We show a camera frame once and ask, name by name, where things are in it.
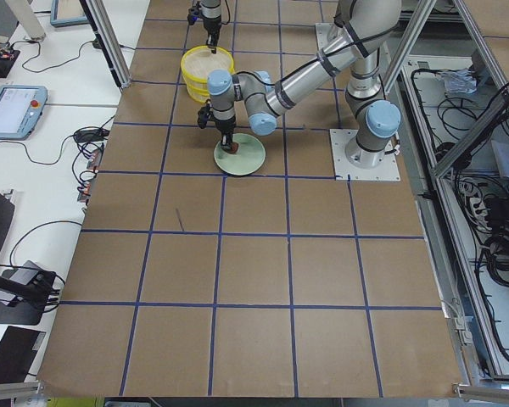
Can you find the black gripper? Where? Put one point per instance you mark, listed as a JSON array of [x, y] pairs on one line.
[[212, 28], [225, 125]]

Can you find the brown bun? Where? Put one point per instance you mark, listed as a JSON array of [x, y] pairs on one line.
[[231, 149]]

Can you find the yellow top steamer layer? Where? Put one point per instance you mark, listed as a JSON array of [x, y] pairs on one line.
[[198, 62]]

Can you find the yellow steamer layer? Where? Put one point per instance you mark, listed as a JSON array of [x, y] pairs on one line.
[[198, 62], [197, 90]]

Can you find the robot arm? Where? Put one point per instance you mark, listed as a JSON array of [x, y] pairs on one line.
[[359, 30], [207, 1]]

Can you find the yellow bottom steamer layer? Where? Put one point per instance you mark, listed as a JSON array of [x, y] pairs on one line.
[[197, 90]]

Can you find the light green plate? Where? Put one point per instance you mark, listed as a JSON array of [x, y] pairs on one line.
[[249, 157]]

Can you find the black power adapter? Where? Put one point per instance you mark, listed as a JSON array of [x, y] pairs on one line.
[[90, 135]]

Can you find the blue teach pendant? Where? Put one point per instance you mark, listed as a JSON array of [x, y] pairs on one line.
[[67, 13], [20, 109]]

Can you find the black monitor stand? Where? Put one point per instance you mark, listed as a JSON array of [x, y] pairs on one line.
[[26, 291]]

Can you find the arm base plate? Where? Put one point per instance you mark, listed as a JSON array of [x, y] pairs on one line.
[[352, 163], [326, 36]]

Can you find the aluminium frame post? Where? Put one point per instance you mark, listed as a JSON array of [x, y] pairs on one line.
[[103, 31]]

